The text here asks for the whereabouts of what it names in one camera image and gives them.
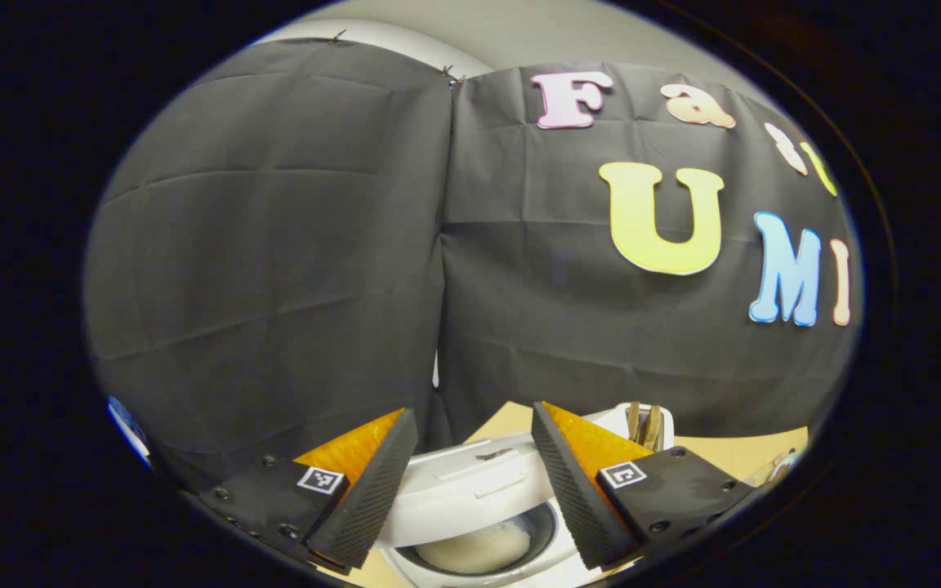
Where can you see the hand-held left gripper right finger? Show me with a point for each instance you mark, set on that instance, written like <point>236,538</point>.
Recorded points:
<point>573,490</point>

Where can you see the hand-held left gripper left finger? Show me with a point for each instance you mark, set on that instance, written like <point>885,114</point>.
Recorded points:
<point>376,490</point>

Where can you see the white rice cooker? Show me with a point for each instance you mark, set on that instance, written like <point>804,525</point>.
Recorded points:
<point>470,490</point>

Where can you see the brown bread slice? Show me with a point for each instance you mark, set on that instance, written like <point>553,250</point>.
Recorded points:
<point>632,418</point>
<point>652,426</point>

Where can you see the white toaster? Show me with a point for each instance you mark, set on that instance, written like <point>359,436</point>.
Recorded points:
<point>667,429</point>

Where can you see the blue and white object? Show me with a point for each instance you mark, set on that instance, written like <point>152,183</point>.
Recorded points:
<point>126,425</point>

